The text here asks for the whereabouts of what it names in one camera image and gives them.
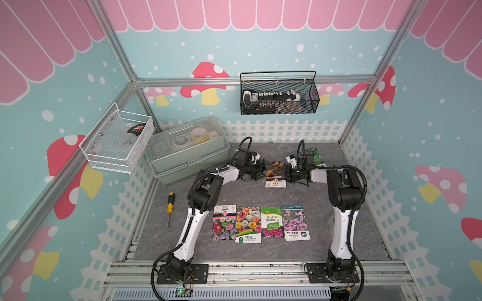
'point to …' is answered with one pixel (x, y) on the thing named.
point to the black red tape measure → (137, 129)
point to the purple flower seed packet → (294, 222)
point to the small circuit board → (180, 292)
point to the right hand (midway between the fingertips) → (276, 173)
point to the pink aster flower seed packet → (224, 222)
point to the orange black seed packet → (275, 175)
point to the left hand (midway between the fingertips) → (270, 172)
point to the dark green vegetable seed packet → (317, 158)
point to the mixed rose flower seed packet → (248, 224)
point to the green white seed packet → (272, 222)
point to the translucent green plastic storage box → (184, 149)
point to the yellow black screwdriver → (170, 206)
